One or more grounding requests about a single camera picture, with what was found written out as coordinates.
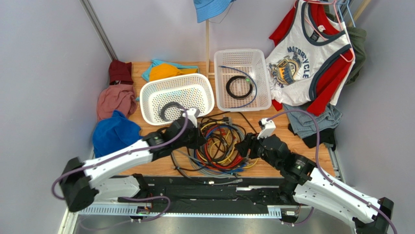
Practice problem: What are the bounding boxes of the black cable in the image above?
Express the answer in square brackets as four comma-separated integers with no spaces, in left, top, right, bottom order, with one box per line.
[226,75,253,99]
[171,112,258,177]

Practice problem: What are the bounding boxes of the blue ethernet cable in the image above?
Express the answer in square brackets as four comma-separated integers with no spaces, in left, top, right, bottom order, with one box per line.
[192,125,253,174]
[219,65,258,109]

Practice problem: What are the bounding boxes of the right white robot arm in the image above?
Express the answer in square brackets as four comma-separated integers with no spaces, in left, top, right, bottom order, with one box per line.
[235,133,394,234]

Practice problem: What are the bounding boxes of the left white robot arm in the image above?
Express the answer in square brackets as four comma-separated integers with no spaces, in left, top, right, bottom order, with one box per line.
[54,117,207,212]

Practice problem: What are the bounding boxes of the denim jeans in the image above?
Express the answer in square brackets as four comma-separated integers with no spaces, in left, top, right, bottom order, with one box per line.
[286,104,343,138]

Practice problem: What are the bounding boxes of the white oval perforated basket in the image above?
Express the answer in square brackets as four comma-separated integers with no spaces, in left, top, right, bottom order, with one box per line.
[139,73,215,126]

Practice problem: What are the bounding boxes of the black garment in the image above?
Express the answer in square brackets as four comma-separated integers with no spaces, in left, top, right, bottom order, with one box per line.
[288,124,336,150]

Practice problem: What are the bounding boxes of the orange cloth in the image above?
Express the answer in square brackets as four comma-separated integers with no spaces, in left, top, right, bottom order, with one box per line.
[149,63,199,81]

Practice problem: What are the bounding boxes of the teal cloth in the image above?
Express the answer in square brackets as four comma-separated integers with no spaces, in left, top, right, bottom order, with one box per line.
[141,59,199,82]

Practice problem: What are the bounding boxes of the blue cloth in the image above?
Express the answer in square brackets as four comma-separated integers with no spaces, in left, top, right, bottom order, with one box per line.
[92,110,142,158]

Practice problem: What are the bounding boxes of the pink cloth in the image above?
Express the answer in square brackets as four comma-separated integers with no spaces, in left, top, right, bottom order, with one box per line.
[96,84,137,121]

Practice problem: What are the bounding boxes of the white rectangular perforated basket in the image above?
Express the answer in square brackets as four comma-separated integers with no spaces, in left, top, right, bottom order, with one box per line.
[214,49,271,112]

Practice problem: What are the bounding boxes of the white motorcycle tank top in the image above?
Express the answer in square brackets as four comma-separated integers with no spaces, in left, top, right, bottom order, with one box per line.
[265,0,356,107]

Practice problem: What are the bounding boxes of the dark red cloth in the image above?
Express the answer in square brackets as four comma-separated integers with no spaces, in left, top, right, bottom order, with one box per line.
[109,60,133,85]

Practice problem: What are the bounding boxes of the red shirt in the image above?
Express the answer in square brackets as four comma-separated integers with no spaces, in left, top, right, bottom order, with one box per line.
[269,2,356,117]

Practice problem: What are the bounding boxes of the blue bucket hat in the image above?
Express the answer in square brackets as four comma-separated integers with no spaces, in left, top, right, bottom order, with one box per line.
[193,0,234,23]

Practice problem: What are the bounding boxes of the olive green garment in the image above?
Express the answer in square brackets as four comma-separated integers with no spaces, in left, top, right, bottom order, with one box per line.
[319,13,367,85]

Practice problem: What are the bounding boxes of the pink clothes hanger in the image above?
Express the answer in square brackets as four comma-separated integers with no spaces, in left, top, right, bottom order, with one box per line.
[298,0,356,64]

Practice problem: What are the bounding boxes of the grey ethernet cable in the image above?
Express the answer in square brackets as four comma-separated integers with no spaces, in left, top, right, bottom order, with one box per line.
[170,117,244,186]

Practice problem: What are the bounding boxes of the yellow ethernet cable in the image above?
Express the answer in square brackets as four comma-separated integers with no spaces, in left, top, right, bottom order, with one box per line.
[193,122,260,169]

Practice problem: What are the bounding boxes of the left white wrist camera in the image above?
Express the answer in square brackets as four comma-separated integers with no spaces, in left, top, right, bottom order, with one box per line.
[182,107,200,127]

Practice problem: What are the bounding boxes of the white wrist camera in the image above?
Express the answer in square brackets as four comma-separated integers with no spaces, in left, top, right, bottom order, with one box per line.
[257,118,276,139]
[182,107,200,127]

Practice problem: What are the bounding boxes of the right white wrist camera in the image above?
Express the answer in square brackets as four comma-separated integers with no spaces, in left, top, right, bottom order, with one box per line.
[257,118,276,139]

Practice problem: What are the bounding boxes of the red ethernet cable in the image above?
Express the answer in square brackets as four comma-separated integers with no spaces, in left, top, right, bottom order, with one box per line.
[194,126,254,169]

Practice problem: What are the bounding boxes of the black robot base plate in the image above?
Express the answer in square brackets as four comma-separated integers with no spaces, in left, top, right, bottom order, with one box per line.
[118,175,305,217]

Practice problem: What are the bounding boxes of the white slotted cable duct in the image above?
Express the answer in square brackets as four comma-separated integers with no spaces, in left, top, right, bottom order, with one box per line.
[78,204,283,219]

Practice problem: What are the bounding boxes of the black coiled cable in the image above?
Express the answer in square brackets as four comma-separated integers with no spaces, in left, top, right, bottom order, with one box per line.
[226,75,253,99]

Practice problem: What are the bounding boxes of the aluminium frame post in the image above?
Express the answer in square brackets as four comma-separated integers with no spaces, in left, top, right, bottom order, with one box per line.
[80,0,118,60]

